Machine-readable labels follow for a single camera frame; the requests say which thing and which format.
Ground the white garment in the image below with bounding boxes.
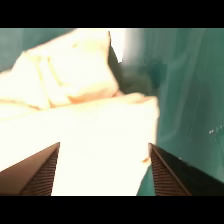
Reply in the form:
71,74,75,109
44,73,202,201
0,28,161,197

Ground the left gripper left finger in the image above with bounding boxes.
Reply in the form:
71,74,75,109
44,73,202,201
0,141,61,197

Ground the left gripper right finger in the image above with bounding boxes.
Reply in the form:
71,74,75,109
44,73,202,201
148,142,224,197

